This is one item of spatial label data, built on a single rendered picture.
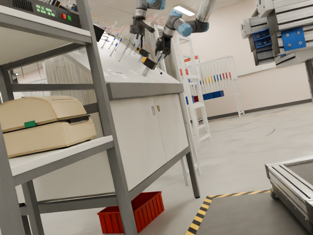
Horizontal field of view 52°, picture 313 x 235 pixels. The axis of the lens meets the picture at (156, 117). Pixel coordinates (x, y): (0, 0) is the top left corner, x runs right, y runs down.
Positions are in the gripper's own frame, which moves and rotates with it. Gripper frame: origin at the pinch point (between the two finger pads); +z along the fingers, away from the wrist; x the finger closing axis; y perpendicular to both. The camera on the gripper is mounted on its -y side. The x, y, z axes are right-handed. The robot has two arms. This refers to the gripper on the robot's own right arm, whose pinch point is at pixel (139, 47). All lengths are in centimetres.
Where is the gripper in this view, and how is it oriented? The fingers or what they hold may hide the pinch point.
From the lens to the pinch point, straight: 225.0
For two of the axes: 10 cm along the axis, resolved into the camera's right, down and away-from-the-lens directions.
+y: -9.2, -1.7, 3.6
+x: -3.7, 0.6, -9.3
